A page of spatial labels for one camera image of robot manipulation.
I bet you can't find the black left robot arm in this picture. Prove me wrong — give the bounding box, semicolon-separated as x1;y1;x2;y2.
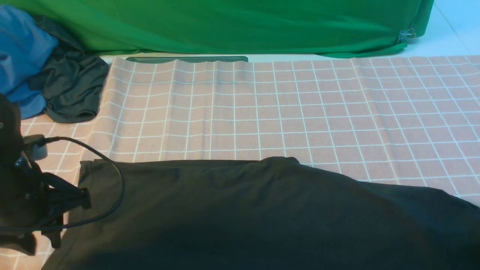
0;94;91;256

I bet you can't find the dark crumpled garment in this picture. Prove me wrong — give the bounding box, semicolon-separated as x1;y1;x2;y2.
28;15;109;124

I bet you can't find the dark green flat strip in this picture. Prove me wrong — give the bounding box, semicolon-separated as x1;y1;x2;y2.
126;56;249;64

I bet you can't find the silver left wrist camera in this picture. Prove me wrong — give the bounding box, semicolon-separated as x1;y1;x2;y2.
23;134;48;161

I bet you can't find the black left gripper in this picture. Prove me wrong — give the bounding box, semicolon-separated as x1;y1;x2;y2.
0;158;92;256

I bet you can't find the pink grid tablecloth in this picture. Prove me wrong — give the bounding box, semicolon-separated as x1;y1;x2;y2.
0;55;480;270

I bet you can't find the green backdrop cloth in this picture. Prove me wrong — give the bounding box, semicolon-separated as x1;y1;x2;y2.
1;0;434;59

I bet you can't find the dark gray long-sleeve shirt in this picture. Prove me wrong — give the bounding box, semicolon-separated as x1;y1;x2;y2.
43;157;480;270

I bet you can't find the blue crumpled garment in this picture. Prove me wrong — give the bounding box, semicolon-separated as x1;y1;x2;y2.
0;5;58;119

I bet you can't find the clear binder clip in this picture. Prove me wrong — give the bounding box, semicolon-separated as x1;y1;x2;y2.
397;28;417;43

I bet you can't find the black left camera cable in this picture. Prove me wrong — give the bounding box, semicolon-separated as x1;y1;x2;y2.
0;136;125;232

